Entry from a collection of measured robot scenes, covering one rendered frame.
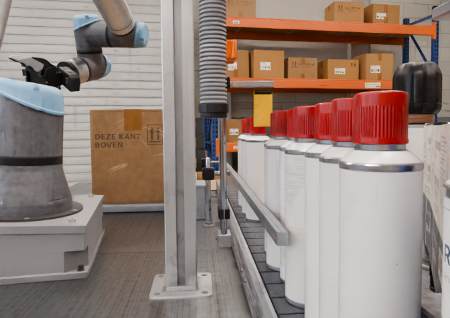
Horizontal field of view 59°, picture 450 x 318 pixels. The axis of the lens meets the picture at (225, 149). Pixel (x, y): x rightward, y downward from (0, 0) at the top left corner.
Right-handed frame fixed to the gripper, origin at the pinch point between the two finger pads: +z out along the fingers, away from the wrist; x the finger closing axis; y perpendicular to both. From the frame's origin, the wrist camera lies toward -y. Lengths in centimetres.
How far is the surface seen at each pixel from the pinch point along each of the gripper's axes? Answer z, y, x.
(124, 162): -16.3, -18.8, -21.9
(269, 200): 24, -72, 2
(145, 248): 14, -46, -22
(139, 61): -336, 196, -69
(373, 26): -440, -55, -13
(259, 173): 1, -64, -6
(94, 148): -13.8, -10.9, -18.4
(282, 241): 35, -77, 4
